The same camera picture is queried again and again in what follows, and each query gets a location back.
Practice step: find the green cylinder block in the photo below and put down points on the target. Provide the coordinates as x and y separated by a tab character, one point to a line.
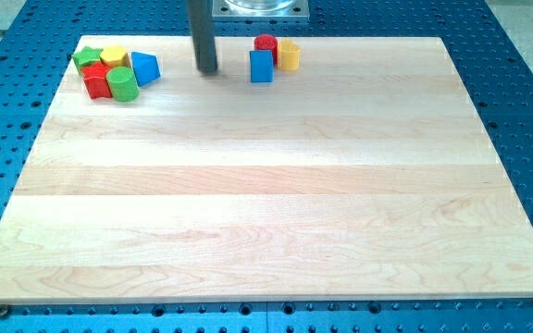
122	84

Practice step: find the yellow hexagon block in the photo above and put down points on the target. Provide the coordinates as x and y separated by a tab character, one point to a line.
115	56

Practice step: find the blue triangle block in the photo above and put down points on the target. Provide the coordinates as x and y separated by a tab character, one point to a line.
145	67

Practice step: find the left board stop bolt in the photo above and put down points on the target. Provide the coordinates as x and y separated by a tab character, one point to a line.
5	311

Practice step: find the large wooden board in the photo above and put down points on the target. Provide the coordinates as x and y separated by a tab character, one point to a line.
365	174

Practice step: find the green star block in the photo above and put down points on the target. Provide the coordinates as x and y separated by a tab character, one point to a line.
86	57

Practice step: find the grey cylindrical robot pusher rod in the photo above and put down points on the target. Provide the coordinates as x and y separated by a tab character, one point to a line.
203	35

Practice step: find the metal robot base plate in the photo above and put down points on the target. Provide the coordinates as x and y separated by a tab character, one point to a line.
260	10

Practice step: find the yellow heart block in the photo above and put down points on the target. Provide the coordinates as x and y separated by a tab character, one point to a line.
289	54

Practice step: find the blue cube block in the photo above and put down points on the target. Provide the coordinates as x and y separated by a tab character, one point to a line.
261	66

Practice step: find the red cylinder block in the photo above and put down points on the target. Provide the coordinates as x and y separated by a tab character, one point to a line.
267	42

